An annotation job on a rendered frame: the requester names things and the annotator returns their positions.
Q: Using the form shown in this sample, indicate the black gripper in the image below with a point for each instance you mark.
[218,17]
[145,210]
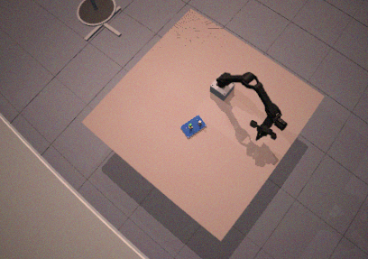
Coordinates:
[253,124]

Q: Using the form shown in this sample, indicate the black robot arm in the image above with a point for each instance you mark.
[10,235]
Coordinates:
[273,112]

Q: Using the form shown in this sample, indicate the blue circuit board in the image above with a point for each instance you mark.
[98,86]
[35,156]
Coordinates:
[193,126]

